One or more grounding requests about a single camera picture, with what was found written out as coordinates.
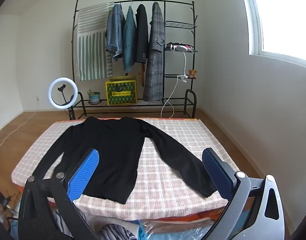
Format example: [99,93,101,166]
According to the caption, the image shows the grey plaid coat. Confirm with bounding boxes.
[142,2,166,102]

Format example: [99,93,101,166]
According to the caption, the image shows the thin white floor cable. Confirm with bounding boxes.
[0,100,39,153]

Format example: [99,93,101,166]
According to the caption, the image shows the black sweater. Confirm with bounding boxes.
[33,116,220,205]

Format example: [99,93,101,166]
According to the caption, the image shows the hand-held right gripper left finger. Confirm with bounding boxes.
[18,148,100,240]

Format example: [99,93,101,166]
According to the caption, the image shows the white lamp cable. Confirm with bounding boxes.
[160,79,180,118]

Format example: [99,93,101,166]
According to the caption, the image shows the teal denim shirt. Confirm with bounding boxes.
[122,5,138,72]

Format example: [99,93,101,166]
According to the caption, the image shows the blue denim jacket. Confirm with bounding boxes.
[105,4,126,62]

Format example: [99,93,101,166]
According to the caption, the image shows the black white striped fabric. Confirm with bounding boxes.
[100,224,138,240]

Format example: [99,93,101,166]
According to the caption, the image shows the brown hanging scarf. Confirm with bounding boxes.
[139,62,146,87]

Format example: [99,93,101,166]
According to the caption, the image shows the black metal clothes rack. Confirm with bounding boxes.
[71,0,199,120]

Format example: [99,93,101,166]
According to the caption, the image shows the clear plastic bag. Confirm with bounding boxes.
[137,219,218,240]

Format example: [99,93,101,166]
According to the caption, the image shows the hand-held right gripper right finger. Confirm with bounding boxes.
[202,147,286,240]

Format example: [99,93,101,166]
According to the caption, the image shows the plaid covered table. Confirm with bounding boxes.
[11,119,241,222]

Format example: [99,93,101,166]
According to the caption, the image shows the white clip lamp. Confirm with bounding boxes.
[170,44,188,83]

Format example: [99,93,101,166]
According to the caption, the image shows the black jacket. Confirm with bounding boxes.
[135,4,149,63]

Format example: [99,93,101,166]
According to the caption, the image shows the window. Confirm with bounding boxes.
[238,0,306,63]

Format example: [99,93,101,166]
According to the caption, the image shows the white ring light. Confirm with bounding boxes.
[48,77,79,120]

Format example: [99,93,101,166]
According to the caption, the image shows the folded clothes pile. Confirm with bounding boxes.
[166,42,195,53]

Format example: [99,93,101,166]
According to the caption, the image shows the green striped white cloth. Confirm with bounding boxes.
[77,2,115,81]

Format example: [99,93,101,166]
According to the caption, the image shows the yellow green box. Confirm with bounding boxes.
[105,76,138,105]

